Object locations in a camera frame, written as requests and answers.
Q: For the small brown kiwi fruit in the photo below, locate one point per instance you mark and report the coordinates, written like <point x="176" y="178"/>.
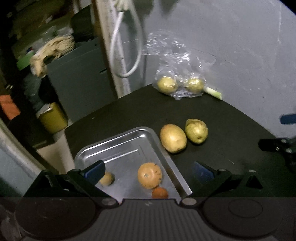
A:
<point x="107" y="179"/>

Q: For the yellow plastic canister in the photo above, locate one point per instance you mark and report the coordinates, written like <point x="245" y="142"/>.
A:
<point x="52" y="118"/>

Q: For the bagged pear left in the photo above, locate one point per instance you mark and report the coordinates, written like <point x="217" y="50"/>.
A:
<point x="167" y="85"/>

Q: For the beige crumpled cloth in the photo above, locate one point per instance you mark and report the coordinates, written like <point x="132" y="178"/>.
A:
<point x="54" y="49"/>

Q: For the dark grey cabinet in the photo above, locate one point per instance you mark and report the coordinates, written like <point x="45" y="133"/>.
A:
<point x="81" y="80"/>

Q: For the bagged pear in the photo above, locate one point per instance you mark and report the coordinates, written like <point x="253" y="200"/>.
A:
<point x="167" y="85"/>
<point x="195" y="85"/>

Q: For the green onion stalk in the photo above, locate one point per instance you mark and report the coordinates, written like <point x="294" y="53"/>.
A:
<point x="213" y="92"/>

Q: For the green yellow pear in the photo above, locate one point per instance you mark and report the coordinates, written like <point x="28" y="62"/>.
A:
<point x="196" y="130"/>

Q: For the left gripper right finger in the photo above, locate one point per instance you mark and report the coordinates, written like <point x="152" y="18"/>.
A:
<point x="209" y="183"/>

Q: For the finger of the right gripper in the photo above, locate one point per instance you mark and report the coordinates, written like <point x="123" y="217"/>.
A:
<point x="288" y="119"/>
<point x="283" y="145"/>

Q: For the orange tangerine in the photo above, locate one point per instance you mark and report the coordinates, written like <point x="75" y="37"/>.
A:
<point x="160" y="193"/>

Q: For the bagged pear right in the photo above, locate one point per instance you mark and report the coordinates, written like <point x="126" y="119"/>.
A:
<point x="195" y="85"/>

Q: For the metal tray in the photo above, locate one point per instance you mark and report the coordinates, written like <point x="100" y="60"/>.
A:
<point x="123" y="155"/>

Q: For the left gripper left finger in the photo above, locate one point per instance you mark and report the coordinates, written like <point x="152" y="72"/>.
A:
<point x="75" y="183"/>

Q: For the clear plastic bag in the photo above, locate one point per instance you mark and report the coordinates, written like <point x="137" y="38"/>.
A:
<point x="177" y="61"/>

